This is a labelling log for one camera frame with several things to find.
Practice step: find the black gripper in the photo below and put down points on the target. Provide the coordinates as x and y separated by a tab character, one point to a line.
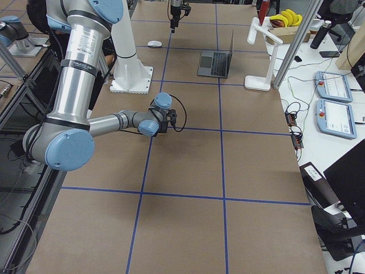
174	12
162	127

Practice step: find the white computer mouse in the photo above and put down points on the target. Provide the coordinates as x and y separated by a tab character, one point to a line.
154	44

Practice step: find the grey laptop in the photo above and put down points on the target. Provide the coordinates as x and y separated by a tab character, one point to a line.
216	63

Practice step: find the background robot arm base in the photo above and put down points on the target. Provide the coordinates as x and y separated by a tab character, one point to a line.
17	39

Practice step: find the cardboard box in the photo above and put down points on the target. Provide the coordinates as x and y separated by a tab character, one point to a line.
286	34

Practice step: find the yellow bananas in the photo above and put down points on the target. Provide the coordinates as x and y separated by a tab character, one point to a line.
286	18

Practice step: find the orange black electronics board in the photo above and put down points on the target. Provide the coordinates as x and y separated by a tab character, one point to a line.
291	119

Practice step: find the seated person in black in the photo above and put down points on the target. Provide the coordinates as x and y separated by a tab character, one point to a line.
36	11

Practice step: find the black water bottle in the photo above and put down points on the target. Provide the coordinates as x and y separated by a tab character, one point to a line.
321	33

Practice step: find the black smartphone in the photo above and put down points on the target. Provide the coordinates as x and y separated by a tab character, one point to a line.
329	54

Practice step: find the brown box with label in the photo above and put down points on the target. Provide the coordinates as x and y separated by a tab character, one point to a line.
317	185

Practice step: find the lower blue teach pendant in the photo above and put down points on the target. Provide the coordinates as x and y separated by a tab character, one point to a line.
335	118

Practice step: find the blue teach pendant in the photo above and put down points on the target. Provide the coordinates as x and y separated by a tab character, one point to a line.
335	118
333	86

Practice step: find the upper blue teach pendant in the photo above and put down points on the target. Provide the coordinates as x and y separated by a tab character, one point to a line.
333	86

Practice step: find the black monitor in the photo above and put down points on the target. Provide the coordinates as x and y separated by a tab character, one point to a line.
346	178

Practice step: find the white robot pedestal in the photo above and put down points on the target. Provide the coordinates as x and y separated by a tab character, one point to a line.
129	75

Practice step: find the aluminium frame post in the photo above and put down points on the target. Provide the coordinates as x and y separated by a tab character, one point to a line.
309	15

